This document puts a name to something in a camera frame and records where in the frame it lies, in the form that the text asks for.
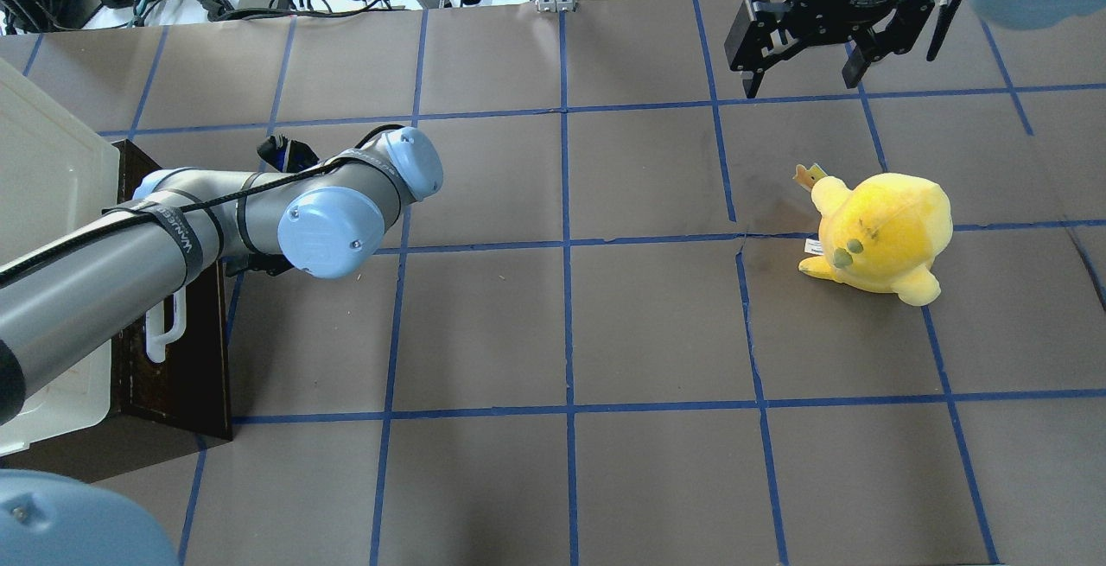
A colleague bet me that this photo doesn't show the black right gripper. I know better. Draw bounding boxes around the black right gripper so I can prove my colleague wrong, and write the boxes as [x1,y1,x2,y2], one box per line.
[724,0,935,99]

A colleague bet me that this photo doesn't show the yellow plush dinosaur toy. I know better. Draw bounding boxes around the yellow plush dinosaur toy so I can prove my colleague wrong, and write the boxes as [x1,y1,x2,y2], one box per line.
[793,164,953,307]

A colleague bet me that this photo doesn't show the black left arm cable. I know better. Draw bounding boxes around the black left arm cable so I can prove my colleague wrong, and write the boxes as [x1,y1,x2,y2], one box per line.
[0,124,407,286]

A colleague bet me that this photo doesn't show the dark wooden drawer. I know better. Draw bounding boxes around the dark wooden drawer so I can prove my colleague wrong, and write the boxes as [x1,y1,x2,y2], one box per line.
[109,139,234,442]

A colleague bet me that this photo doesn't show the white drawer handle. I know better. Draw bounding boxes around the white drawer handle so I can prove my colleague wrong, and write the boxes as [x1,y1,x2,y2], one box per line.
[143,289,188,365]

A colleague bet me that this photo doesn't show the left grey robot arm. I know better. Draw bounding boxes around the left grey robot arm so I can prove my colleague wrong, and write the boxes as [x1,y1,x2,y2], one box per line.
[1,125,445,565]

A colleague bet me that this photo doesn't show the cream plastic storage box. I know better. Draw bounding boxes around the cream plastic storage box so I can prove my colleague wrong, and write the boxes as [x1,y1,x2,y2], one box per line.
[0,56,122,458]

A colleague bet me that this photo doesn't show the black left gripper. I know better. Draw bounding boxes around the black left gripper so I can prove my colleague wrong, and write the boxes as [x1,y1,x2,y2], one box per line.
[226,136,322,277]

